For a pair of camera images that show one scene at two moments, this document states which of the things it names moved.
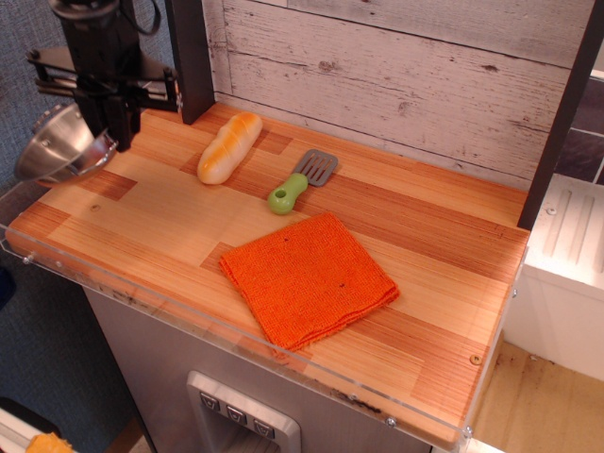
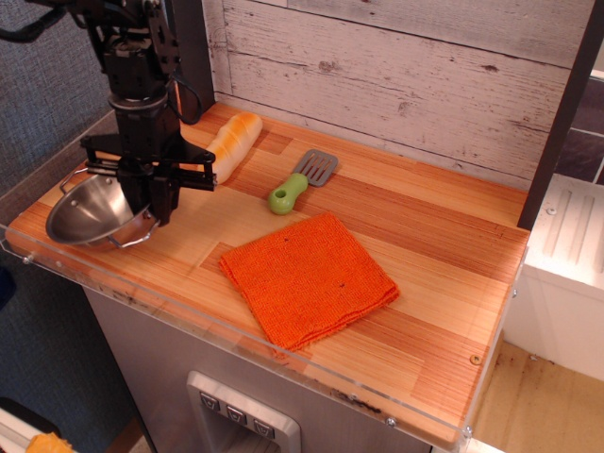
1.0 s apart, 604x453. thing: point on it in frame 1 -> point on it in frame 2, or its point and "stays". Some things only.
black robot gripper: [104, 69] -> [150, 144]
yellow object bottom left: [48, 443] stays
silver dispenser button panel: [229, 421] stays
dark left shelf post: [191, 48] stays
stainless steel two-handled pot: [60, 147] -> [92, 211]
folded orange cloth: [310, 279] stays
